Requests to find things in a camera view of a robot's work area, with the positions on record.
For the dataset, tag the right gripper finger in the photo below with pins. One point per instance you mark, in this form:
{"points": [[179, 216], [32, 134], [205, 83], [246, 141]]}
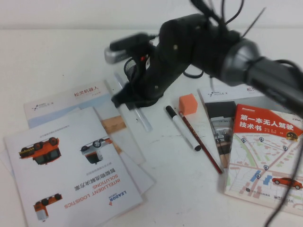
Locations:
{"points": [[135, 105], [122, 94]]}

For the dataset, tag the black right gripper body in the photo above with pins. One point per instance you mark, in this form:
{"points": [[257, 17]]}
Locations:
{"points": [[165, 66]]}

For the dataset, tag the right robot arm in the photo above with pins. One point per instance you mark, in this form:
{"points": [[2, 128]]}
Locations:
{"points": [[272, 73]]}

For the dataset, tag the black mesh pen holder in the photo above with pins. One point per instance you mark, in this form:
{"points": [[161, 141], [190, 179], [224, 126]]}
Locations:
{"points": [[129, 68]]}

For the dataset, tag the orange foam cube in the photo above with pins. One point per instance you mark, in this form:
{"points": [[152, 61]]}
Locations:
{"points": [[188, 105]]}

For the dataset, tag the labelled white marker black cap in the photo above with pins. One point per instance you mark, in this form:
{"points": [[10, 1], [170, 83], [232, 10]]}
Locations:
{"points": [[183, 128]]}

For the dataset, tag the AgileX brochure with sky picture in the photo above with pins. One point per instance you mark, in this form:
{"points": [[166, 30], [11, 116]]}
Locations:
{"points": [[66, 99]]}

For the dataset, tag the AgileX brochure with room photo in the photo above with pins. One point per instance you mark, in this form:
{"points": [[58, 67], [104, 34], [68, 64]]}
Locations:
{"points": [[217, 113]]}

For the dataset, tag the red pencil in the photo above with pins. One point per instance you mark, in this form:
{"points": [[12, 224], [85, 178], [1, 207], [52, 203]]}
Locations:
{"points": [[203, 146]]}

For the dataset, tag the Leador logistics brochure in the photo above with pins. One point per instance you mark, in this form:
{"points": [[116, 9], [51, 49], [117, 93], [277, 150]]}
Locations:
{"points": [[66, 170]]}

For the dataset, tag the grey zip tie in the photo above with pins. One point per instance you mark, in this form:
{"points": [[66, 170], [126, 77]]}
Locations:
{"points": [[254, 21]]}

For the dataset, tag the red book with map cover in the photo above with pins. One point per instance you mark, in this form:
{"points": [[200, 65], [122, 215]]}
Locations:
{"points": [[260, 153]]}

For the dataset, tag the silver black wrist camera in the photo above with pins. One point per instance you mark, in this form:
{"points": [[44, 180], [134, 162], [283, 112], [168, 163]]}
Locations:
{"points": [[118, 55]]}

